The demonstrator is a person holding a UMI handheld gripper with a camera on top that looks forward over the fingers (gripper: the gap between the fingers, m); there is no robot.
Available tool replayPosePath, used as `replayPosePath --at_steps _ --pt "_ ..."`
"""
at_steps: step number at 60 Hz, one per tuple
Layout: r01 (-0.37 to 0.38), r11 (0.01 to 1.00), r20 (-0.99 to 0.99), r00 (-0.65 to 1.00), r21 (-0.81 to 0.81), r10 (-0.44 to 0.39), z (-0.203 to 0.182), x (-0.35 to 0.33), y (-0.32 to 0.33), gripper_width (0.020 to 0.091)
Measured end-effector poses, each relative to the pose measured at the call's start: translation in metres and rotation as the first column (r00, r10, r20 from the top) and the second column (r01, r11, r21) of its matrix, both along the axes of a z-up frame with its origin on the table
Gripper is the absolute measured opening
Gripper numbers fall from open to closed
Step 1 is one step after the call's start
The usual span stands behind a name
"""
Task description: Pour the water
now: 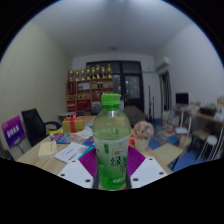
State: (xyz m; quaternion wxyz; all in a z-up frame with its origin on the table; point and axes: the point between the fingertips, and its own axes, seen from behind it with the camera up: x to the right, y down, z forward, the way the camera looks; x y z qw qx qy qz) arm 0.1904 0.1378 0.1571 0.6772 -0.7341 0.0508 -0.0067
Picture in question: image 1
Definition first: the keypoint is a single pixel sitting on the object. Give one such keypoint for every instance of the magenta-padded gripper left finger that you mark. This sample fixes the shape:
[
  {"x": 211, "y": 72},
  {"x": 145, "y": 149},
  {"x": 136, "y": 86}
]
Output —
[{"x": 76, "y": 172}]

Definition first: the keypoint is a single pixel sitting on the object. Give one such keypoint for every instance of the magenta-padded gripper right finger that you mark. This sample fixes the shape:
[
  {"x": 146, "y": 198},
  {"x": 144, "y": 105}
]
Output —
[{"x": 150, "y": 170}]

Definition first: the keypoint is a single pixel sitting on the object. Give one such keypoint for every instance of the green tea bottle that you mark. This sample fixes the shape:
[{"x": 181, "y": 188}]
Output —
[{"x": 111, "y": 140}]

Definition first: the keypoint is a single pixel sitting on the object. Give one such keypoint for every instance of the white booklet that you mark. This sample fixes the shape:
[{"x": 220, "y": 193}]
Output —
[{"x": 70, "y": 152}]

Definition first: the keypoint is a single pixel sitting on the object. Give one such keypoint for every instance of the small wooden side table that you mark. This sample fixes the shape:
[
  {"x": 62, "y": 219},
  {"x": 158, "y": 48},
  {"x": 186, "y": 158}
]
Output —
[{"x": 166, "y": 152}]

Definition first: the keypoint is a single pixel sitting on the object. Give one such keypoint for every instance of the blue purple book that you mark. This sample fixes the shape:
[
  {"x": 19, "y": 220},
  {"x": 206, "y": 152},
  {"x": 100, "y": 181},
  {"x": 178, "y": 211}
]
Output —
[{"x": 89, "y": 141}]

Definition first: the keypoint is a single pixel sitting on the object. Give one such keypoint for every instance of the blue red magazine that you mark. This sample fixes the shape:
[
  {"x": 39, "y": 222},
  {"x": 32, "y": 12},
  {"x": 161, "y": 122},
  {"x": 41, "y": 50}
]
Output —
[{"x": 63, "y": 138}]

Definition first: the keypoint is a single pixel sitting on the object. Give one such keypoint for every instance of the small cream book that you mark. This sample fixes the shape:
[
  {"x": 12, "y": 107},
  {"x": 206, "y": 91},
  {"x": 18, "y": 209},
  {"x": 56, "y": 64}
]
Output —
[{"x": 47, "y": 149}]

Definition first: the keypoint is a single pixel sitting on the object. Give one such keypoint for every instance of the pink flowers in white pot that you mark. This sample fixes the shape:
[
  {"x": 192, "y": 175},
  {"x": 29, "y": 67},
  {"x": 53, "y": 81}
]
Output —
[{"x": 142, "y": 131}]

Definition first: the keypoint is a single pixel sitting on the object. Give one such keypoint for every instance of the brown paper bag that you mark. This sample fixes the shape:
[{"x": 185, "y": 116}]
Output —
[{"x": 184, "y": 141}]

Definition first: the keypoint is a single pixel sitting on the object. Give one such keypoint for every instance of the yellow gift box red ribbon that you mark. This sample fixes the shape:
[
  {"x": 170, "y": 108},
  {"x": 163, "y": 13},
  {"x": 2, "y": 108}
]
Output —
[{"x": 72, "y": 125}]

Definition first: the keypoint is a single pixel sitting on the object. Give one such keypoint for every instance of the stack of books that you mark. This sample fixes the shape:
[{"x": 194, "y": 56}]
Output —
[{"x": 168, "y": 120}]

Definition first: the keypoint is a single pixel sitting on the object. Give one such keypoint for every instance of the grey chair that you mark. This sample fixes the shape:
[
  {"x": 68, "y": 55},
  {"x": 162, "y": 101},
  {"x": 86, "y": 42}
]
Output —
[{"x": 136, "y": 115}]

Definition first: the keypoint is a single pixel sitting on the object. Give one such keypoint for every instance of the small round white table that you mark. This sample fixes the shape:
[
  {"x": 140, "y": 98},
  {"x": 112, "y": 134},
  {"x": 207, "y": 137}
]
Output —
[{"x": 66, "y": 115}]

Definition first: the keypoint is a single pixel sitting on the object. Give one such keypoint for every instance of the brown wooden stool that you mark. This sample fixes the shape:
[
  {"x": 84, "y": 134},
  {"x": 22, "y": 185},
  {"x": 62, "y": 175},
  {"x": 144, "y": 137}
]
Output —
[{"x": 200, "y": 134}]

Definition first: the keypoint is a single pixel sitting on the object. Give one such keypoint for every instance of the black office chair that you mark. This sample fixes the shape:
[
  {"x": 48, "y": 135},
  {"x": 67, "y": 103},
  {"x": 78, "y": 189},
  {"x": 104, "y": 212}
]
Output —
[{"x": 33, "y": 125}]

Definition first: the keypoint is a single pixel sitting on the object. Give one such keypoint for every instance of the white round stool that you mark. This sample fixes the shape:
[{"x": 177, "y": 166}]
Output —
[{"x": 210, "y": 139}]

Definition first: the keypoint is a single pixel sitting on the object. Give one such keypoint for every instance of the black tripod stand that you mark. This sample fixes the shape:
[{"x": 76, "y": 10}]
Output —
[{"x": 150, "y": 101}]

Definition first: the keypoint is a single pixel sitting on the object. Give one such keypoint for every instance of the purple sign board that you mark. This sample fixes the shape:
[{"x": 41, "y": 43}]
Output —
[{"x": 13, "y": 131}]

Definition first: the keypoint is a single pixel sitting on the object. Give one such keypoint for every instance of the black computer monitor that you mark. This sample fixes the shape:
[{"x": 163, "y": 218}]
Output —
[{"x": 182, "y": 98}]

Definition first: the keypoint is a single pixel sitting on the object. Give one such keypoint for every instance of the long wooden side desk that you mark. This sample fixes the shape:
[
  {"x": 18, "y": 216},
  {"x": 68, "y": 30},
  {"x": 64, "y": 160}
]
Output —
[{"x": 208, "y": 117}]

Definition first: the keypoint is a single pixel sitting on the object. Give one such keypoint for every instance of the wooden shelf unit with trophies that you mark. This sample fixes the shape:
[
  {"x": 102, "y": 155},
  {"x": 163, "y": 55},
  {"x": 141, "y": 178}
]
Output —
[{"x": 86, "y": 93}]

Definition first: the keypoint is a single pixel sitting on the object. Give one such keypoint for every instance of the black case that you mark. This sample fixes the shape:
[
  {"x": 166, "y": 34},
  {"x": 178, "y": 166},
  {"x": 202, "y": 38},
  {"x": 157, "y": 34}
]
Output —
[{"x": 208, "y": 111}]

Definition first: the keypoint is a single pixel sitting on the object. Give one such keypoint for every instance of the cardboard box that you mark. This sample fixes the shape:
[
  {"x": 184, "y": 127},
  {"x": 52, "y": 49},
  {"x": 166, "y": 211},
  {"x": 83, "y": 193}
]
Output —
[{"x": 220, "y": 101}]

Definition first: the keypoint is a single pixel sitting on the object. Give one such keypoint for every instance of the white air conditioner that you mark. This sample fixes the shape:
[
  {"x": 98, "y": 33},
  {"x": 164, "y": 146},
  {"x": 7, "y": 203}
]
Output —
[{"x": 162, "y": 64}]

